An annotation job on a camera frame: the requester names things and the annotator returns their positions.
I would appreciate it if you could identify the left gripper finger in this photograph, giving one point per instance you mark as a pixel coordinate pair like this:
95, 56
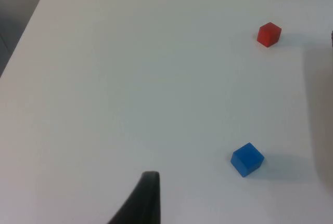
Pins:
144, 203

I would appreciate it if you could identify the red cube block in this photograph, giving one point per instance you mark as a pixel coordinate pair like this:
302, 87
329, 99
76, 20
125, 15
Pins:
269, 34

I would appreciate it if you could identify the blue cube block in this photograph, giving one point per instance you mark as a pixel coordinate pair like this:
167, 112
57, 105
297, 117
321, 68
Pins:
247, 159

